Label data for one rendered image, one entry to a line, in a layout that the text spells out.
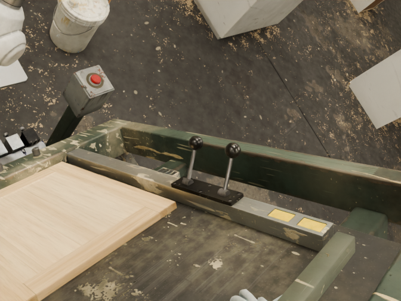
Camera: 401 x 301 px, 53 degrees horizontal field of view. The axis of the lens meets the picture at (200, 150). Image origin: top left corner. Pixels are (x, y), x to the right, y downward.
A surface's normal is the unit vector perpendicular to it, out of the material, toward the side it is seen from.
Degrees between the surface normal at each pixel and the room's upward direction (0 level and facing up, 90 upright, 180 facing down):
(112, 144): 34
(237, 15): 90
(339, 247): 56
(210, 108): 0
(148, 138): 90
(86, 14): 0
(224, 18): 90
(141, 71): 0
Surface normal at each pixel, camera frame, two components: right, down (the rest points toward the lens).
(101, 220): -0.15, -0.91
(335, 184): -0.66, 0.39
